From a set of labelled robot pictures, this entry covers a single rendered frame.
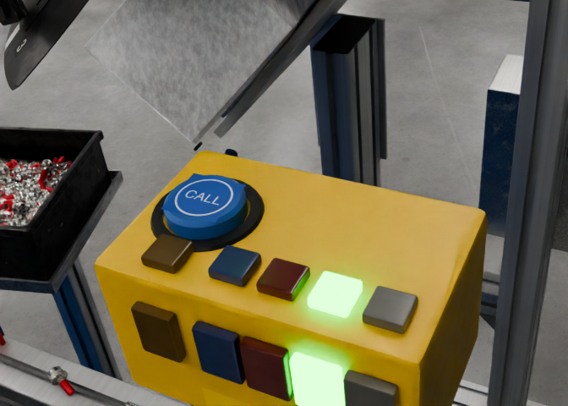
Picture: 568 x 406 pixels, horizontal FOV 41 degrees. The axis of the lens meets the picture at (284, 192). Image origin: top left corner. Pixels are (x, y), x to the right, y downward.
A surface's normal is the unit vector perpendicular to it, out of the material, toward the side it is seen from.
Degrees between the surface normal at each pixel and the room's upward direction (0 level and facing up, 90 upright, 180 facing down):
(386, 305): 0
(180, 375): 90
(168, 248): 0
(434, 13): 0
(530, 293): 90
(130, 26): 56
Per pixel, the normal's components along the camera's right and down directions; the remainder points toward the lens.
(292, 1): -0.54, 0.67
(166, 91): 0.07, 0.04
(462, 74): -0.09, -0.79
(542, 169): -0.44, 0.58
